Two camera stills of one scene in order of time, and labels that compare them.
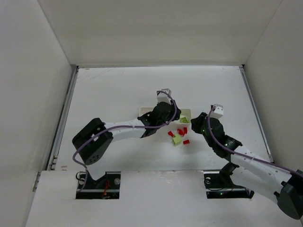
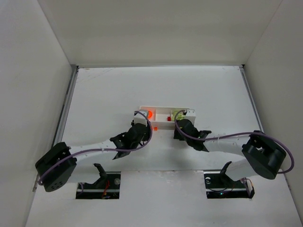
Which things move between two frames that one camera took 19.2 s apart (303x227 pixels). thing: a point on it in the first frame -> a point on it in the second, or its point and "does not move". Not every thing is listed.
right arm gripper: x=197 y=123 -> x=181 y=125
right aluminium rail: x=256 y=112 does not move
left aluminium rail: x=52 y=163 does not move
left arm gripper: x=172 y=114 -> x=144 y=128
